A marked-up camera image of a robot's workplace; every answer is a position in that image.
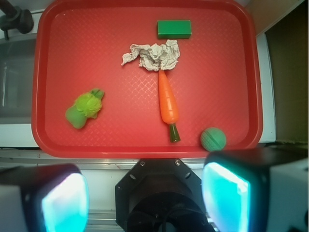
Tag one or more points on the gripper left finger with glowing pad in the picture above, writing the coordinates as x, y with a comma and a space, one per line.
52, 198

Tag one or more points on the green rectangular block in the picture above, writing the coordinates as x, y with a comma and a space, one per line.
174, 29

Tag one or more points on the orange toy carrot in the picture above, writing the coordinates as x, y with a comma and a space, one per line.
168, 106

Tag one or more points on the red plastic tray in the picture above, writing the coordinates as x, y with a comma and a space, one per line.
216, 82

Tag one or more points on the dark metal clamp knob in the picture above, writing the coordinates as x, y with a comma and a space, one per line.
15, 18

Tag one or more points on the crumpled white paper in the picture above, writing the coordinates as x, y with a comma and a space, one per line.
154, 57

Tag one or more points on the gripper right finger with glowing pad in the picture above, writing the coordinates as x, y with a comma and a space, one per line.
264, 189

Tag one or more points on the green toy ball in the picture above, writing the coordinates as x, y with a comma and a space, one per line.
213, 139

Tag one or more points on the green toy animal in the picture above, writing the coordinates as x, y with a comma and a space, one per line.
86, 106

